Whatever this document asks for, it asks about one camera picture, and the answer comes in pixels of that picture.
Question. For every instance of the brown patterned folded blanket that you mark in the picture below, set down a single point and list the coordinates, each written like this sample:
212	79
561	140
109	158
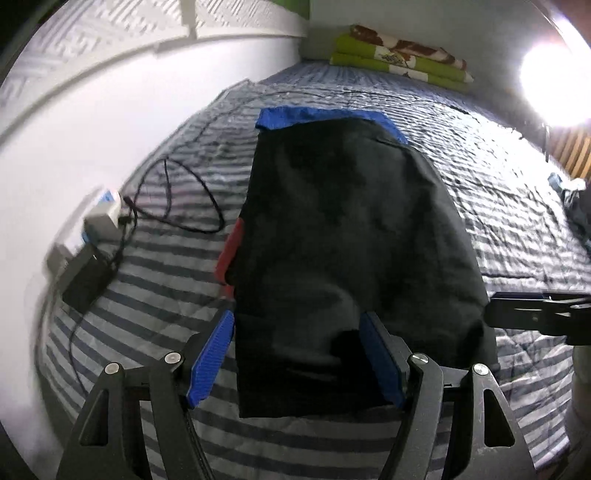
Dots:
415	48

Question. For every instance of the white power strip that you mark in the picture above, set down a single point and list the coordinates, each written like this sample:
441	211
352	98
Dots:
104	217

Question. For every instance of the black tripod stand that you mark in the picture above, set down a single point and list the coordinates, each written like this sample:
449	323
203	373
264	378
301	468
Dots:
546	143

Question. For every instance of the green folded blanket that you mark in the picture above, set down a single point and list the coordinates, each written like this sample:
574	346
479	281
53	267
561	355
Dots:
351	46

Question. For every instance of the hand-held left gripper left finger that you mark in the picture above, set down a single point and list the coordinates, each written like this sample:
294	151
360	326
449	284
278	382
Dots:
212	360

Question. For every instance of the blue folded cloth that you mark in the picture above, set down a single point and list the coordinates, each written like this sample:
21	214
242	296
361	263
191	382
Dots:
286	117

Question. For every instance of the dark cloth heap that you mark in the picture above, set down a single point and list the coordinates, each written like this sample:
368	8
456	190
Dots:
579	217

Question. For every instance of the blue jeans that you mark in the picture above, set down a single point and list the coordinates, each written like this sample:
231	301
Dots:
558	182

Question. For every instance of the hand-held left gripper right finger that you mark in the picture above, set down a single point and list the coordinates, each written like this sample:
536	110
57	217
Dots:
381	360

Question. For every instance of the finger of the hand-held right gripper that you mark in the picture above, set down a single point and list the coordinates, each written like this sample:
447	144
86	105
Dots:
517	314
521	295

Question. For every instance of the striped bed quilt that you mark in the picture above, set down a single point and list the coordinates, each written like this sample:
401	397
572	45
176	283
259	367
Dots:
508	221

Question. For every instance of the black garment with red label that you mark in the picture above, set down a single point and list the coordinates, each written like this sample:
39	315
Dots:
346	230

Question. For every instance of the black power adapter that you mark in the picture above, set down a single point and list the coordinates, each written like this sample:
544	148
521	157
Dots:
87	277

